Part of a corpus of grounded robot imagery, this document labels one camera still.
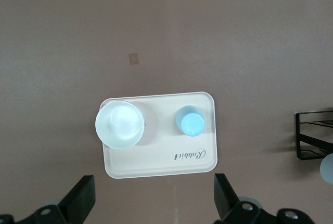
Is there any small brown tape patch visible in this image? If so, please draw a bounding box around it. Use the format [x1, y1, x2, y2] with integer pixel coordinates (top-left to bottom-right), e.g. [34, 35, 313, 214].
[128, 52, 140, 65]

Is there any wide white cup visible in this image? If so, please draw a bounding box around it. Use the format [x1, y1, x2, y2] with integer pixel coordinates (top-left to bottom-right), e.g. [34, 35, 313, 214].
[95, 100, 146, 149]

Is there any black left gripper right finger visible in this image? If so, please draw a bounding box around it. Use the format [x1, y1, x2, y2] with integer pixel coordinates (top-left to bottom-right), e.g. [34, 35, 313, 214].
[213, 173, 263, 224]

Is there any beige tray with Rabbit print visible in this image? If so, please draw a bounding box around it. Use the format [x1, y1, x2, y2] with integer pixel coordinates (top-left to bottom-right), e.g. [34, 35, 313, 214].
[100, 91, 218, 180]

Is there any grey cup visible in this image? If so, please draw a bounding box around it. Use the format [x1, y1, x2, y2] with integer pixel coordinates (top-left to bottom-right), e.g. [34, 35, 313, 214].
[319, 153, 333, 185]

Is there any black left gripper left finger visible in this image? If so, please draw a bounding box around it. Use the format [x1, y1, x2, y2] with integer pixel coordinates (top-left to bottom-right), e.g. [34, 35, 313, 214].
[15, 174, 96, 224]

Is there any black wire rack wooden bar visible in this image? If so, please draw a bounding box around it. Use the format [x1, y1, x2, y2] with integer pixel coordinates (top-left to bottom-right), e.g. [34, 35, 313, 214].
[295, 109, 333, 161]

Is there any light blue cup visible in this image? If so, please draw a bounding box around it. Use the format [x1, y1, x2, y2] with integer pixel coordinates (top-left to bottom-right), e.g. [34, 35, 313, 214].
[174, 105, 206, 137]

